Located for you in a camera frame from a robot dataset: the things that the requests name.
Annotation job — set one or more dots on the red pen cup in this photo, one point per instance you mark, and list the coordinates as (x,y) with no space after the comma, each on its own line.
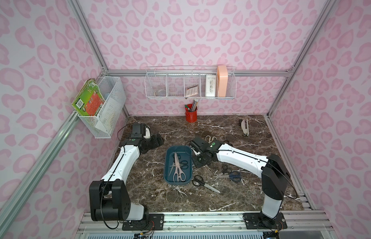
(191,116)

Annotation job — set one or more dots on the white wire wall shelf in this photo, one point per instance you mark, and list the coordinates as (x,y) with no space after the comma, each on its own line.
(176,79)

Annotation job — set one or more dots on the small grey handled scissors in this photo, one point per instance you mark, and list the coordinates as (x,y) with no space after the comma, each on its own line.
(182,163)

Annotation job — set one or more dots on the white paper sheet in basket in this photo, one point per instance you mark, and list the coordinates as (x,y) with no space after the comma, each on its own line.
(108,116)

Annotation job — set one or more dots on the black handled silver scissors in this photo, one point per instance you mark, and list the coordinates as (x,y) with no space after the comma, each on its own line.
(198,181)

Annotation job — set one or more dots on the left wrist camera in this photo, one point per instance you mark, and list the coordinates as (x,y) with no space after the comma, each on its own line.
(140,130)

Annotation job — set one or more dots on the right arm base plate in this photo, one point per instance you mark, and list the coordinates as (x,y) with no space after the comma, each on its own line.
(256,221)

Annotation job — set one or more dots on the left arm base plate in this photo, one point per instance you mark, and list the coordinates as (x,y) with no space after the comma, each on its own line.
(150,220)

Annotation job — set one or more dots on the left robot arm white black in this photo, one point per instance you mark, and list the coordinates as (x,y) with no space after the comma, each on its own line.
(109,198)

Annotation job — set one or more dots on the pink box on shelf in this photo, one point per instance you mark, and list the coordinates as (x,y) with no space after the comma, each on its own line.
(222,77)

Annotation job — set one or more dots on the white wire side basket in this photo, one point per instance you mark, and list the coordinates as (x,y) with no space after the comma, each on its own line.
(109,87)

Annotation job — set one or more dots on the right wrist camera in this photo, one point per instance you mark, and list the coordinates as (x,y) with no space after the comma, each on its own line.
(199,145)

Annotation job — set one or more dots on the beige thread snips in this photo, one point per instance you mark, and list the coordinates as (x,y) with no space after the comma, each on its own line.
(244,123)

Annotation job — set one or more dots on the pink scissors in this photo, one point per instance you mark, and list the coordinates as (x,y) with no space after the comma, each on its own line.
(179,175)

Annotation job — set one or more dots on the small pink calculator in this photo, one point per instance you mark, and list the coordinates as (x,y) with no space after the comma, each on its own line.
(191,91)

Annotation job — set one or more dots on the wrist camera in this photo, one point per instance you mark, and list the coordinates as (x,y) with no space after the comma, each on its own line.
(199,145)
(140,130)

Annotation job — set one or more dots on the cream kitchen scissors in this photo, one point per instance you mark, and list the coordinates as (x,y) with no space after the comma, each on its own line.
(210,138)

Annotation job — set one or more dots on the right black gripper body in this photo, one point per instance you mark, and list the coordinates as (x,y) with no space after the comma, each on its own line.
(199,158)

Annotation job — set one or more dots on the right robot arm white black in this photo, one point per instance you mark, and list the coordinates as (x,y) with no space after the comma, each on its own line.
(270,169)

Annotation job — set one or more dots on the white card pack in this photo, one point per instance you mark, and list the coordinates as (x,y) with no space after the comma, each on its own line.
(210,85)

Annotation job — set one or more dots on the clear tape roll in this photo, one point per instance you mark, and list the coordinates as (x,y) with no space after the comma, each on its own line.
(160,91)

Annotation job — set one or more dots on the green red booklet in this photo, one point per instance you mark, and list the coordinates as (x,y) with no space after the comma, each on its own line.
(89,100)

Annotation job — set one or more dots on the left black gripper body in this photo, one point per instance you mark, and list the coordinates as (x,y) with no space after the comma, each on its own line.
(152,142)

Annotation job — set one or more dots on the pens in cup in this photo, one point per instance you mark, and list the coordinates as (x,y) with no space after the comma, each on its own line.
(192,107)

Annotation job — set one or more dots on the blue handled scissors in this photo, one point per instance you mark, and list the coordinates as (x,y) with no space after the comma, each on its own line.
(227,172)

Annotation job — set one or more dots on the teal plastic storage box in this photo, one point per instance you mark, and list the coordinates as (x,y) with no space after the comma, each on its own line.
(185,153)

